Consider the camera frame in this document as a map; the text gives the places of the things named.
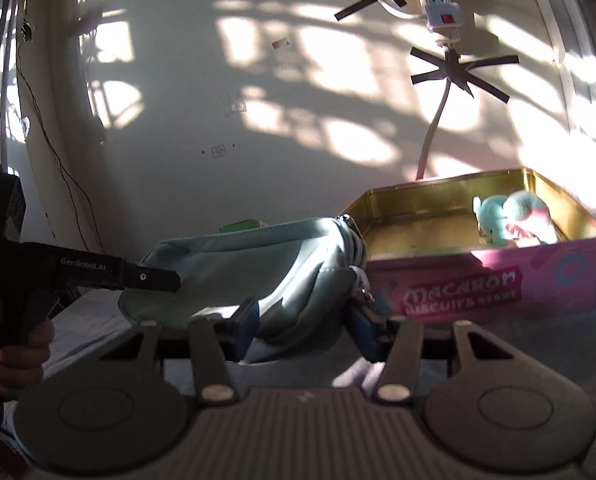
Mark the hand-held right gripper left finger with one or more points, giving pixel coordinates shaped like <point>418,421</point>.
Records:
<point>244,327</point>

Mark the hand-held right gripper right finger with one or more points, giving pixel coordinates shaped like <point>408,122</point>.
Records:
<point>365,332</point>

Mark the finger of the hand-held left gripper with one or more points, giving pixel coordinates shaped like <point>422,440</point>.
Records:
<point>150,276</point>

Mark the light blue zipper pouch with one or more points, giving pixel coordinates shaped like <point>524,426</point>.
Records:
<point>278,270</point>

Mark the teal plush toy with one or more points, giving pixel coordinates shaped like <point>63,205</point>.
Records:
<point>498,215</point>

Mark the pink biscuit tin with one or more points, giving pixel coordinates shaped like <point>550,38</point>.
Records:
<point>553,285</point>

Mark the person's left hand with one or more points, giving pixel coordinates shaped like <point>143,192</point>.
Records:
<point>25,365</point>

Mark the green snack packet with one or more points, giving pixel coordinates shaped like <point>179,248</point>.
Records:
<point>240,225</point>

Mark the black tape cross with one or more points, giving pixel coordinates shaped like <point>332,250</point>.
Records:
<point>455,70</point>

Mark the white power strip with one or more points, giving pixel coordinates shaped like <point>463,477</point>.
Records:
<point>443,15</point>

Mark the small square wall sticker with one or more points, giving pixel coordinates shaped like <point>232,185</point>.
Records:
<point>219,151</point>

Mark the clear wall tape patch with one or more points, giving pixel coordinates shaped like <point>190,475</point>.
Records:
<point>239,106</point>

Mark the small pink wall sticker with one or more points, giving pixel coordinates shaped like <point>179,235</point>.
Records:
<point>280,44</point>

